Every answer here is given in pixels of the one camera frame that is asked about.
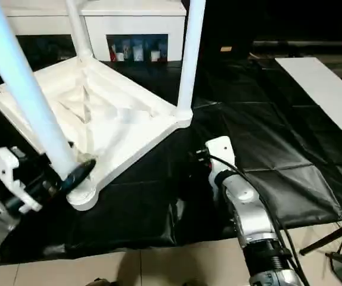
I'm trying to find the white plastic table leg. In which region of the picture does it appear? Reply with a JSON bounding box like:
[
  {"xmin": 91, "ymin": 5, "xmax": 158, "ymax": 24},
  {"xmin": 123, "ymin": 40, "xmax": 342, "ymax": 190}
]
[
  {"xmin": 175, "ymin": 0, "xmax": 207, "ymax": 120},
  {"xmin": 0, "ymin": 0, "xmax": 82, "ymax": 180},
  {"xmin": 65, "ymin": 0, "xmax": 97, "ymax": 61}
]

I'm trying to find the white furniture panel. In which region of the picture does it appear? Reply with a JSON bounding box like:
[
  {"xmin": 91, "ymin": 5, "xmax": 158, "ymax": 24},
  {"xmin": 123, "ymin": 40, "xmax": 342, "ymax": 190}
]
[{"xmin": 273, "ymin": 57, "xmax": 342, "ymax": 147}]

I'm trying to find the white jar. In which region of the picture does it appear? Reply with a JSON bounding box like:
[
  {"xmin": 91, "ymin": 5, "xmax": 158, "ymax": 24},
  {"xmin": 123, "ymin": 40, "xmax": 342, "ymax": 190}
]
[{"xmin": 131, "ymin": 44, "xmax": 144, "ymax": 61}]

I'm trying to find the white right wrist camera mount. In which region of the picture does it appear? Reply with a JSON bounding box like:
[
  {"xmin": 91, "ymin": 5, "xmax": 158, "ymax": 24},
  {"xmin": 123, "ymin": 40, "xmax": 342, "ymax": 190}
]
[{"xmin": 204, "ymin": 135, "xmax": 237, "ymax": 195}]

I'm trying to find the white plastic table top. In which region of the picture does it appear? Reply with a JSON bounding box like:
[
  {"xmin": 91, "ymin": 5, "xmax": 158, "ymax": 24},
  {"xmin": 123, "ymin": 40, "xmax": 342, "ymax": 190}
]
[{"xmin": 0, "ymin": 55, "xmax": 195, "ymax": 213}]

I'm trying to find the black work mat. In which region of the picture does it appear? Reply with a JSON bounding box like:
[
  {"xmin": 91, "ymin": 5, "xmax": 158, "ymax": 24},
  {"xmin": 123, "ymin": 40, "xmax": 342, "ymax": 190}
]
[{"xmin": 0, "ymin": 56, "xmax": 342, "ymax": 266}]

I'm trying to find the black right camera cable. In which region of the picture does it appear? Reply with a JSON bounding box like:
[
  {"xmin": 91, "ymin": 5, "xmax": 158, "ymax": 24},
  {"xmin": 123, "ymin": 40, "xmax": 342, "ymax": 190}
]
[{"xmin": 206, "ymin": 153, "xmax": 309, "ymax": 286}]

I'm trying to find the black metal table frame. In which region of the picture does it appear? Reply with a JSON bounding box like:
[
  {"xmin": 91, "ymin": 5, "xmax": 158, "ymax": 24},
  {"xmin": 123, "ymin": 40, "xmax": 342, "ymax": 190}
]
[{"xmin": 299, "ymin": 219, "xmax": 342, "ymax": 256}]

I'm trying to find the white sideboard cabinet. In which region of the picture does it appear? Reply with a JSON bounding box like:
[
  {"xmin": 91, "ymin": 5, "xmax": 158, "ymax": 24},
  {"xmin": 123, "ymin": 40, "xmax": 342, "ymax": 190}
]
[{"xmin": 4, "ymin": 0, "xmax": 189, "ymax": 63}]

